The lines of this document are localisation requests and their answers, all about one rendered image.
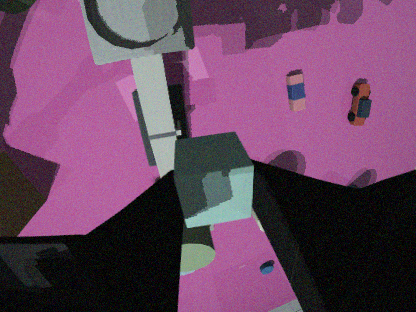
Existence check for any orange toy car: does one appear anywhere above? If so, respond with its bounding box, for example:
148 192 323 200
347 83 372 127

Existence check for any pale teal cube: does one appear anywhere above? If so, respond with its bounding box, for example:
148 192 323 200
173 132 255 228

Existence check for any small blue cylinder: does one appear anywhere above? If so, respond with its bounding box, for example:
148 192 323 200
260 261 273 275

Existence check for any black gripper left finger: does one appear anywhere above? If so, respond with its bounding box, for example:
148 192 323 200
0 169 184 312

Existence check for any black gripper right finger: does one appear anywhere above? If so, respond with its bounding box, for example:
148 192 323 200
251 159 416 312

